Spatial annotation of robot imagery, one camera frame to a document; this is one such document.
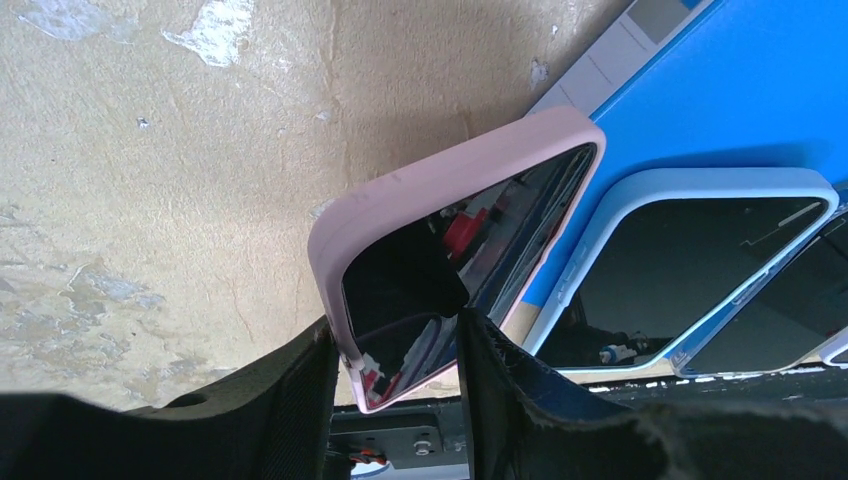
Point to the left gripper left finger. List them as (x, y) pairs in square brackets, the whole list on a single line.
[(267, 420)]

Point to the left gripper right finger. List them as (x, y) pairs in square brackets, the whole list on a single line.
[(524, 420)]

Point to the pink phone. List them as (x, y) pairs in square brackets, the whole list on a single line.
[(399, 258)]

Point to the light blue phone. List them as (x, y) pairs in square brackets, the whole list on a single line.
[(663, 253)]

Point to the blue mat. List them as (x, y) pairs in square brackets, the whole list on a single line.
[(707, 84)]

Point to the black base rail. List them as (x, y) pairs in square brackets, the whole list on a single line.
[(425, 439)]

